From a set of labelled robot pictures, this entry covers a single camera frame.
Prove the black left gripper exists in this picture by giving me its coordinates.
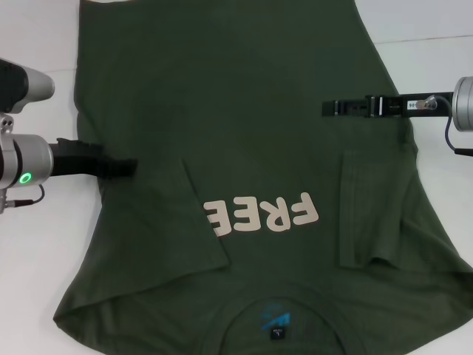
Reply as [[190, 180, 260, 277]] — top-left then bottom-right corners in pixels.
[[49, 137, 139, 179]]

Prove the dark reddish cable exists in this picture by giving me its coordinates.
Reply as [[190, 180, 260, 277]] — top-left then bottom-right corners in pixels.
[[5, 183, 46, 206]]

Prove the dark green FREE! t-shirt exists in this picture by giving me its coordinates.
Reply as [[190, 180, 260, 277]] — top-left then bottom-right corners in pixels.
[[51, 0, 473, 355]]

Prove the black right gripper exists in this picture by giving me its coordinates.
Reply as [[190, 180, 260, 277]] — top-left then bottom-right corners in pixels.
[[321, 92, 456, 120]]

